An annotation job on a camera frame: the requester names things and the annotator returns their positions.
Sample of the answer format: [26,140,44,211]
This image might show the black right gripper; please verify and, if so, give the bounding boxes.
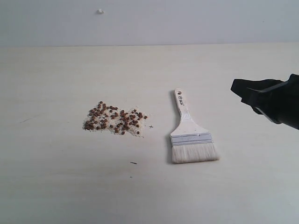
[230,74,299,129]

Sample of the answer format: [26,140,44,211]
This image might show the white paint brush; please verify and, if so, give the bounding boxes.
[171,88,220,164]

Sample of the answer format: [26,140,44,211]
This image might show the brown pellets on pile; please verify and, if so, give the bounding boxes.
[84,101,149,135]

